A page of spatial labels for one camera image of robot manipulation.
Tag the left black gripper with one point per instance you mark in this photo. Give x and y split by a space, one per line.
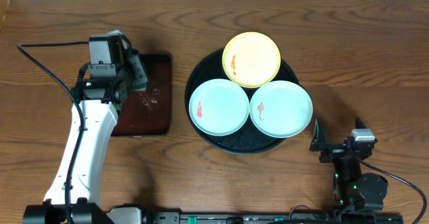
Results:
135 68

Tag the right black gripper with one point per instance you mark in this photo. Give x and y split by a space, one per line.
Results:
319 144

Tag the yellow plate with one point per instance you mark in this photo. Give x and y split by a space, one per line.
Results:
251 59

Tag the light blue plate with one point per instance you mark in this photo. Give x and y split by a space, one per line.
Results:
281 109
219 107

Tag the green yellow sponge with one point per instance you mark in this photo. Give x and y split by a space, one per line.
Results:
140 79

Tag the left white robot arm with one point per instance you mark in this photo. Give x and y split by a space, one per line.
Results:
101 88

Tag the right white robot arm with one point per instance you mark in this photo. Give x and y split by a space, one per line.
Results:
362 192

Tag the dark red rectangular tray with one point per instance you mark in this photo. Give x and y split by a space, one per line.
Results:
147 112

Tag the round black tray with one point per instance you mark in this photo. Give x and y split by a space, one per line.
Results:
248 139

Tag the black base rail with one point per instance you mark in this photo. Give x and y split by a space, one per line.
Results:
133 214

